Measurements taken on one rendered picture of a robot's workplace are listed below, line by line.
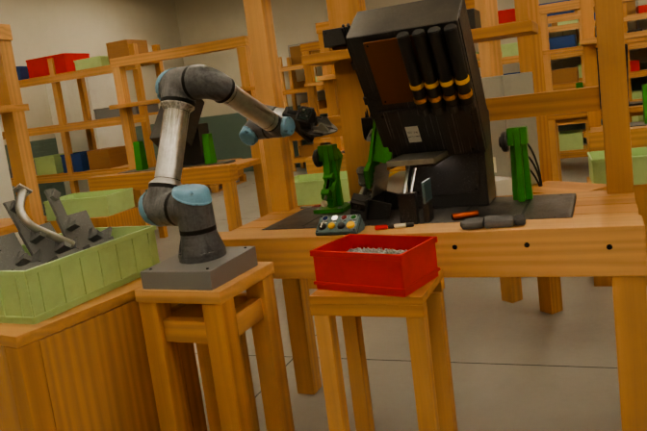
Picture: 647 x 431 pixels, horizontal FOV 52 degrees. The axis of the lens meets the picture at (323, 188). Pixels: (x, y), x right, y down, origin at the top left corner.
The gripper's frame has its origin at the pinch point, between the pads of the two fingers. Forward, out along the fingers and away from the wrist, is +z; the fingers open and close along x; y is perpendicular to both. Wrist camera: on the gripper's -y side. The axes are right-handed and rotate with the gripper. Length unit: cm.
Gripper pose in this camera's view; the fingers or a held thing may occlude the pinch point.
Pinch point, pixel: (334, 130)
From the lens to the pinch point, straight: 252.2
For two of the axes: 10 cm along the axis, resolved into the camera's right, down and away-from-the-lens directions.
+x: 3.6, -8.1, 4.7
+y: -1.8, -5.5, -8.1
